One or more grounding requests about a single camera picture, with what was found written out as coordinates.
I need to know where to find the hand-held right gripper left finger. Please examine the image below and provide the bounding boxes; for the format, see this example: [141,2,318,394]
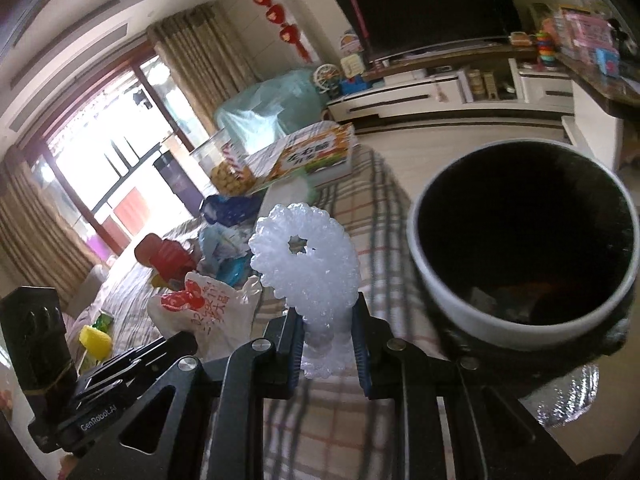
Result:
[67,309,307,480]

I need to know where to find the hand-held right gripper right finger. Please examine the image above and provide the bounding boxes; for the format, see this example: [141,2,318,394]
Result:
[351,292,590,480]

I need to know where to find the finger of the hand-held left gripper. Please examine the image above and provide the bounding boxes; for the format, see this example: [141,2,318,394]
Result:
[75,332,199,387]
[74,359,177,398]

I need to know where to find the white bumpy plastic toy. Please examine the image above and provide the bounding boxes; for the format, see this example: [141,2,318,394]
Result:
[248,201,361,380]

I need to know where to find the blue packaged hairbrush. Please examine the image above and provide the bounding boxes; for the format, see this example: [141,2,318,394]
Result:
[222,256,252,287]

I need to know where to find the black white-rimmed trash bin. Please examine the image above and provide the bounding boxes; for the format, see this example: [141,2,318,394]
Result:
[406,137,640,398]

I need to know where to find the yellow round object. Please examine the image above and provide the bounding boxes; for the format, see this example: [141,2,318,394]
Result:
[79,325,113,359]

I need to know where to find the white red-printed plastic bag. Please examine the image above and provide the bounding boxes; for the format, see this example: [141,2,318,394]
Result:
[146,271,262,362]

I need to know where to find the red plastic bottle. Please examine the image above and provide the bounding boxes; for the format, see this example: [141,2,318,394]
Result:
[134,233,197,287]

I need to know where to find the beige curtain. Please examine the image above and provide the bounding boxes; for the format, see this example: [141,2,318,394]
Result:
[0,159,109,287]
[146,2,262,132]

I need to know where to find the white cartoon-printed wrapper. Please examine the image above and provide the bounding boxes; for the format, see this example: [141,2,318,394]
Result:
[199,221,251,281]

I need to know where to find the blue plastic bag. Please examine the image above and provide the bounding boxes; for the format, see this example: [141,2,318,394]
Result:
[200,191,262,227]

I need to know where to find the dark purple bin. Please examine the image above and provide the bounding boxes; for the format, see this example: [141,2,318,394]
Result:
[152,152,204,217]

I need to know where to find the clear jar of round snacks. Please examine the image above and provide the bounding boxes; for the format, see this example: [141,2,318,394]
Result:
[189,129,257,197]

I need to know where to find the orange green picture book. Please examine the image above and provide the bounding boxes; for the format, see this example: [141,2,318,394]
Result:
[246,121,357,194]

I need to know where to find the balcony glass door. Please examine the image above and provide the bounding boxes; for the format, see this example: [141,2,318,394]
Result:
[30,44,222,257]

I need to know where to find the crinkled clear plastic sheet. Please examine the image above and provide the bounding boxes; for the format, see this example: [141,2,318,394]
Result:
[535,363,599,429]

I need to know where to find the teal plastic-covered bundle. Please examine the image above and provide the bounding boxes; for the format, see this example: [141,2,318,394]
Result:
[214,68,327,152]

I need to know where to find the blue toy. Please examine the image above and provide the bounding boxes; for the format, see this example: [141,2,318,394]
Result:
[340,77,372,97]

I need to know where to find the toy ferris wheel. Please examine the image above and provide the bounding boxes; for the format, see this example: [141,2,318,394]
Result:
[313,63,342,96]

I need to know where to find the white television cabinet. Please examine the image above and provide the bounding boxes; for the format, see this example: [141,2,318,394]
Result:
[326,45,576,133]

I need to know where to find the red hanging decoration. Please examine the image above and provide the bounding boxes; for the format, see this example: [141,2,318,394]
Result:
[242,0,317,64]

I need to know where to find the black flat television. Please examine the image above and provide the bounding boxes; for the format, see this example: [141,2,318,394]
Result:
[330,0,524,62]

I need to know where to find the pink toy boxes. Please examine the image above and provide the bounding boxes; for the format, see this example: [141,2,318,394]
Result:
[559,6,622,77]

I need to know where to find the colourful stacking ring toy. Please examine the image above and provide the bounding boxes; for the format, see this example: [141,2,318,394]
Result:
[534,29,557,67]

